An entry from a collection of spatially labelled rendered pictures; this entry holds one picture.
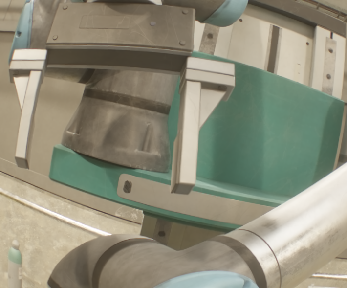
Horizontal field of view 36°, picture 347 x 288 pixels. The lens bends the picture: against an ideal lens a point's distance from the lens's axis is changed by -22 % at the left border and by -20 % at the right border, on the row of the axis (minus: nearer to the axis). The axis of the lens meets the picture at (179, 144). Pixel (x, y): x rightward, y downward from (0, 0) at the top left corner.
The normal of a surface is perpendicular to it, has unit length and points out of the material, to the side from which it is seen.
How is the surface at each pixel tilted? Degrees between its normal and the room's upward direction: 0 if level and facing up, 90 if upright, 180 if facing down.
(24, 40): 106
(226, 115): 90
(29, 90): 66
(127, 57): 155
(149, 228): 90
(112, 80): 90
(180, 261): 27
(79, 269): 81
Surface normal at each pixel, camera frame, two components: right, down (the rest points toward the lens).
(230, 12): 0.17, 0.70
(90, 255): -0.64, -0.54
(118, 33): 0.16, -0.34
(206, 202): -0.04, 0.02
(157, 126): 0.82, -0.14
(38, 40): 0.29, 0.37
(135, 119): 0.45, -0.22
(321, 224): 0.35, -0.48
